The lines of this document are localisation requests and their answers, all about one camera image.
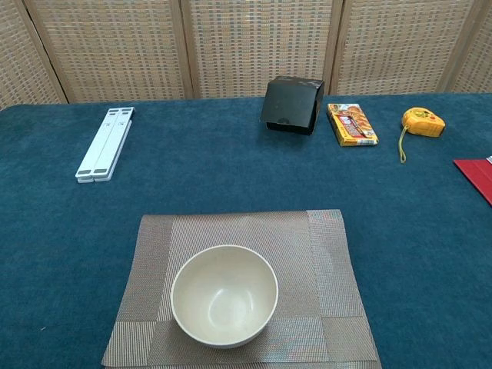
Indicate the black cardboard box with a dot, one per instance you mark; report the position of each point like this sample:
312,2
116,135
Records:
288,102

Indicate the cream round bowl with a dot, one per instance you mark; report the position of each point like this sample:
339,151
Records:
225,296

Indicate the blue felt table cover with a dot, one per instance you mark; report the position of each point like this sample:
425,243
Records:
215,177

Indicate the brown woven placemat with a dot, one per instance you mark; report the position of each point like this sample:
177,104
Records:
319,284

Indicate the white folded laptop stand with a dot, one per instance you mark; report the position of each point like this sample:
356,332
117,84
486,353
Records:
104,146

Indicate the woven rattan folding screen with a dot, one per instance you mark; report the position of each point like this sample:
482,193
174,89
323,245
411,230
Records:
250,46

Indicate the red folder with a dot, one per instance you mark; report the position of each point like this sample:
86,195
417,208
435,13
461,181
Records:
478,177

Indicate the yellow snack box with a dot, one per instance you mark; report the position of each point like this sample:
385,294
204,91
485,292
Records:
351,125

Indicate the yellow tape measure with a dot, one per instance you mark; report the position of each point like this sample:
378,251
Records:
423,121

